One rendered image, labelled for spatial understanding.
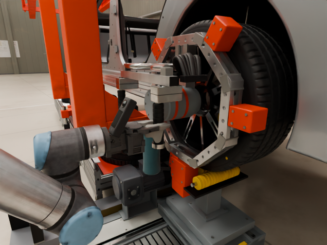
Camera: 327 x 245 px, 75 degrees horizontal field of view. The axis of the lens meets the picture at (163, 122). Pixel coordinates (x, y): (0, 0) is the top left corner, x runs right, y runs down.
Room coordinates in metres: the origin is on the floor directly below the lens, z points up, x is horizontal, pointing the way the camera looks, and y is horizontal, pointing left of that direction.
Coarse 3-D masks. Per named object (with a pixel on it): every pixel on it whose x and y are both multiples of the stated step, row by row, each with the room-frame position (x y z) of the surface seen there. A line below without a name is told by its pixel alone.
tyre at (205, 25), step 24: (240, 24) 0.89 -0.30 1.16; (240, 48) 0.75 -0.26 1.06; (264, 48) 0.77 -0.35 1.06; (240, 72) 0.74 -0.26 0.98; (264, 72) 0.70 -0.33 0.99; (288, 72) 0.77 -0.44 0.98; (264, 96) 0.67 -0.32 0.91; (288, 96) 0.74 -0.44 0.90; (288, 120) 0.75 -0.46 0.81; (240, 144) 0.71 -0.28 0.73; (264, 144) 0.72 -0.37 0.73; (216, 168) 0.81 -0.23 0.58
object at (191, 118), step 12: (204, 60) 1.17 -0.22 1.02; (204, 72) 1.24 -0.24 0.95; (204, 84) 0.93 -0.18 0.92; (216, 96) 0.90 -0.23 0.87; (204, 108) 0.98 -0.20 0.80; (216, 108) 0.86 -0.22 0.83; (180, 120) 1.13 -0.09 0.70; (192, 120) 0.99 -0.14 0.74; (204, 120) 0.94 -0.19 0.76; (216, 120) 0.87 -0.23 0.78; (180, 132) 1.06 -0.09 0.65; (192, 132) 1.09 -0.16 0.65; (204, 132) 0.93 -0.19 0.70; (216, 132) 0.85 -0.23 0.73; (192, 144) 0.98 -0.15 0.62; (204, 144) 0.92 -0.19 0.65
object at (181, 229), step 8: (160, 208) 1.10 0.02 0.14; (168, 208) 1.10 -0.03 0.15; (168, 216) 1.02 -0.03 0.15; (176, 216) 1.03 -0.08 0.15; (168, 224) 1.02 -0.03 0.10; (176, 224) 0.95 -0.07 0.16; (184, 224) 0.97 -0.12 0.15; (176, 232) 0.95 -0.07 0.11; (184, 232) 0.88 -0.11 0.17; (192, 232) 0.91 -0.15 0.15; (248, 232) 0.87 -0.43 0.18; (256, 232) 0.91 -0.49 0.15; (264, 232) 0.88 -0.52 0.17; (184, 240) 0.88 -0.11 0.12; (192, 240) 0.86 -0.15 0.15; (232, 240) 0.86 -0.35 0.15; (240, 240) 0.86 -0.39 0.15; (248, 240) 0.84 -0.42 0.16; (256, 240) 0.84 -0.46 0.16; (264, 240) 0.88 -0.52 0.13
